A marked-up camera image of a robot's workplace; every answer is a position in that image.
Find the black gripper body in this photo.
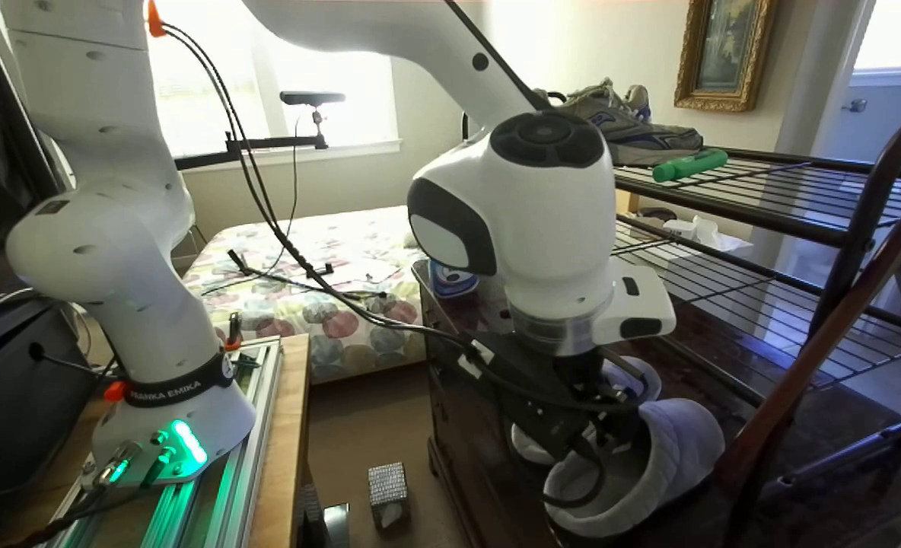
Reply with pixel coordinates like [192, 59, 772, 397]
[442, 333, 595, 466]

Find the grey slipper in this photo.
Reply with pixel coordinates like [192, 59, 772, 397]
[543, 397, 723, 538]
[508, 354, 665, 469]

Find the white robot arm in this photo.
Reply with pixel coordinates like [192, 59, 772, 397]
[0, 0, 675, 486]

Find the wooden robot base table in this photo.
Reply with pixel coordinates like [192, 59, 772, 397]
[7, 336, 309, 548]

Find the black metal shoe rack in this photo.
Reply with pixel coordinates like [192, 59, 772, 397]
[572, 129, 901, 548]

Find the blue spray bottle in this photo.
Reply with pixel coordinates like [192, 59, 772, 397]
[425, 258, 480, 297]

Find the small grey box on floor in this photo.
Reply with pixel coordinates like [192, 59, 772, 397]
[367, 461, 410, 532]

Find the floral bed mattress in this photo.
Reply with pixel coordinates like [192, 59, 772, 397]
[181, 208, 422, 383]

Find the dark wooden dresser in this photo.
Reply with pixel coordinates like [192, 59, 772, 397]
[419, 258, 901, 548]

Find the grey blue sneaker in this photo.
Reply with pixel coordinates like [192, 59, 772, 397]
[547, 80, 702, 166]

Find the gold framed picture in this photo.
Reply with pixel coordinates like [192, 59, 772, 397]
[673, 0, 776, 111]

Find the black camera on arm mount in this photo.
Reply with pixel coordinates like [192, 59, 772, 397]
[173, 92, 345, 169]

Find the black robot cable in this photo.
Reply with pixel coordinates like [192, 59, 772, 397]
[150, 17, 616, 512]

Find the orange cable clip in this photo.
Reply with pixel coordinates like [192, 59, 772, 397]
[147, 0, 166, 37]

